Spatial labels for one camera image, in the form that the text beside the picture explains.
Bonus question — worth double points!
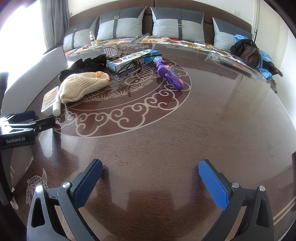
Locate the white tube with label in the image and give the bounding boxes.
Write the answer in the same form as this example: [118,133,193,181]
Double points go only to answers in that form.
[41,86,61,117]

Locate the black fabric garment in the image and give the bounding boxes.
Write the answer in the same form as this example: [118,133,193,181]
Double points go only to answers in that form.
[59,54,107,83]

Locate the black framed eyeglasses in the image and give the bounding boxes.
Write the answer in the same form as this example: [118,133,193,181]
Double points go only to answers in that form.
[114,54,162,81]

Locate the blue white ointment box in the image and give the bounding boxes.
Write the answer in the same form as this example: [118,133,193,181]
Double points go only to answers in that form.
[107,49,159,73]

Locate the purple toy figure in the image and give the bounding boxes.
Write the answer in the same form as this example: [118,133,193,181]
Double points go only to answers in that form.
[153,56,184,91]

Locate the white cardboard sorting box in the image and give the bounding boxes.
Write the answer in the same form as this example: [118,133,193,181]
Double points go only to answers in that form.
[1,46,68,115]

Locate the grey pillow far left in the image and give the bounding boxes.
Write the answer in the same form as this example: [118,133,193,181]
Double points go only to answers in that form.
[63,16,99,52]

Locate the grey pillow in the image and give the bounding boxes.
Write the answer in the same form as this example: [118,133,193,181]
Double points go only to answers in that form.
[97,6,146,41]
[151,7,205,43]
[63,16,99,52]
[212,18,252,52]

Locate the white spray bottle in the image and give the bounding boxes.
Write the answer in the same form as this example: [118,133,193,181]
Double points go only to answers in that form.
[89,31,95,46]

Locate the grey curtain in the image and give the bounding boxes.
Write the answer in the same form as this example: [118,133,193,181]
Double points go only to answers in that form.
[40,0,69,50]

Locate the blue clothing pile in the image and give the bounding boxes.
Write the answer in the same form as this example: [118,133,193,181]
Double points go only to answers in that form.
[234,35,274,82]

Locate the dark brown handbag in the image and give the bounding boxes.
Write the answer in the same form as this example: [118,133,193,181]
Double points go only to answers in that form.
[230,39,260,68]

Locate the floral bench cushion cover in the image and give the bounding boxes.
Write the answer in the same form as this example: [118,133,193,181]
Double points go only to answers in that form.
[64,34,278,93]

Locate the grey pillow far right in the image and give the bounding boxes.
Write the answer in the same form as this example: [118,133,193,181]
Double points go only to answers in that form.
[212,18,252,52]

